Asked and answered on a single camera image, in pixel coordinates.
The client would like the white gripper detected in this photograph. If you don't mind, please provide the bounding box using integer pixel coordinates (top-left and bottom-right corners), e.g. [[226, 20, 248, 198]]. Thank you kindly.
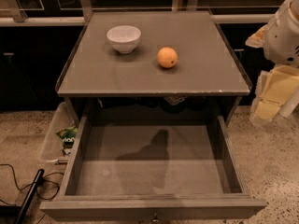
[[245, 0, 299, 122]]

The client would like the orange fruit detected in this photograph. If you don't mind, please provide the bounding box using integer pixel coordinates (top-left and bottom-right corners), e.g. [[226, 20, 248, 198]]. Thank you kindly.
[[157, 47, 178, 68]]

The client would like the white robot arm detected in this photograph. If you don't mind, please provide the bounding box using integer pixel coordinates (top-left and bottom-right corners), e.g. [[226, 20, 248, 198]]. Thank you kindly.
[[246, 0, 299, 125]]

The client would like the grey cabinet with top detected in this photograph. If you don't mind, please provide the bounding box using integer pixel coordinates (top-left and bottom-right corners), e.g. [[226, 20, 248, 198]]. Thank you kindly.
[[54, 10, 253, 127]]

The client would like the open grey top drawer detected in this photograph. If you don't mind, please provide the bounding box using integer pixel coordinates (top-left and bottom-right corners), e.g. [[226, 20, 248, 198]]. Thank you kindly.
[[40, 117, 266, 221]]

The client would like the metal drawer knob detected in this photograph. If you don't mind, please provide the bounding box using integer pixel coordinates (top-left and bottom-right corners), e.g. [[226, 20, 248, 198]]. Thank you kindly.
[[150, 212, 160, 224]]

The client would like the white ceramic bowl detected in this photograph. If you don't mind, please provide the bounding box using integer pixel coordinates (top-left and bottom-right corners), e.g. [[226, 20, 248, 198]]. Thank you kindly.
[[107, 25, 141, 54]]

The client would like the green snack packet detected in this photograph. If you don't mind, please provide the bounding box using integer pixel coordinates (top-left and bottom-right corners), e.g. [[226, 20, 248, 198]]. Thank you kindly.
[[56, 126, 78, 156]]

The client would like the clear plastic bin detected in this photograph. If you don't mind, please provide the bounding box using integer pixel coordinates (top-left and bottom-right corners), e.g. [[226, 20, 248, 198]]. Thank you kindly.
[[40, 102, 74, 164]]

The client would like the black bar on floor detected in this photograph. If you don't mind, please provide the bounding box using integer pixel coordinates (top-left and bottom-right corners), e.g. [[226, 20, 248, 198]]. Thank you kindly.
[[13, 169, 44, 224]]

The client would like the black cable on floor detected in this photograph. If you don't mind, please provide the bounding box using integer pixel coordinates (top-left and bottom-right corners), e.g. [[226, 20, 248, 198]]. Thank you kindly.
[[0, 163, 65, 207]]

